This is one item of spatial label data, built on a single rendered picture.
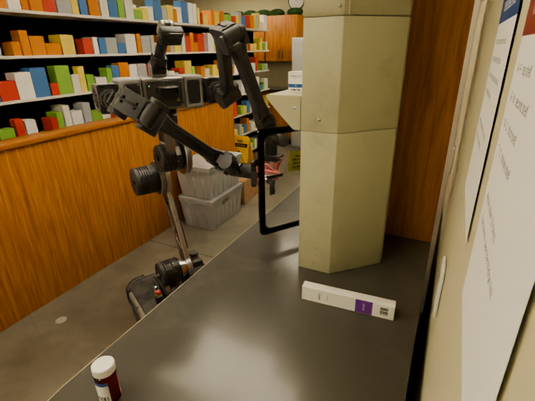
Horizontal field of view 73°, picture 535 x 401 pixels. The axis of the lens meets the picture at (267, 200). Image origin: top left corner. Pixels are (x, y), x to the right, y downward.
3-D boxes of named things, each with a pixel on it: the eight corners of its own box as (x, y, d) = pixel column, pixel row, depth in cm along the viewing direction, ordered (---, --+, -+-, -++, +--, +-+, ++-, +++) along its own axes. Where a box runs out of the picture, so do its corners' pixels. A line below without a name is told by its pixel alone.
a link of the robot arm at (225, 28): (224, 9, 138) (203, 20, 135) (247, 26, 134) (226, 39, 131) (232, 92, 178) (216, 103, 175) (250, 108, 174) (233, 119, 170)
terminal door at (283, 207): (325, 217, 149) (329, 119, 133) (259, 236, 135) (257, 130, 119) (323, 216, 149) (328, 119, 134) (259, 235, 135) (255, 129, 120)
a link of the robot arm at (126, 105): (125, 79, 108) (108, 109, 107) (166, 105, 114) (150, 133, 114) (118, 89, 147) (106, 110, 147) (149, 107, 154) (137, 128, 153)
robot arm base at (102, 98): (122, 111, 158) (116, 83, 154) (126, 114, 152) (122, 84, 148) (100, 114, 154) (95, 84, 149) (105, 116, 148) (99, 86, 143)
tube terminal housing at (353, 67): (388, 239, 141) (417, 20, 111) (371, 285, 114) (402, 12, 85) (326, 227, 151) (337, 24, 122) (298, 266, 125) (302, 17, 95)
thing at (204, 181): (244, 182, 384) (243, 152, 371) (212, 202, 334) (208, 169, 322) (212, 177, 402) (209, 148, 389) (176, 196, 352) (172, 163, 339)
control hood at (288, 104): (333, 114, 133) (334, 85, 129) (300, 130, 107) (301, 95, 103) (303, 112, 138) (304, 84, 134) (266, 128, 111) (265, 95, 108)
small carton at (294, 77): (308, 90, 116) (309, 71, 114) (302, 92, 112) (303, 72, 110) (294, 90, 118) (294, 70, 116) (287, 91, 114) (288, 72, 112)
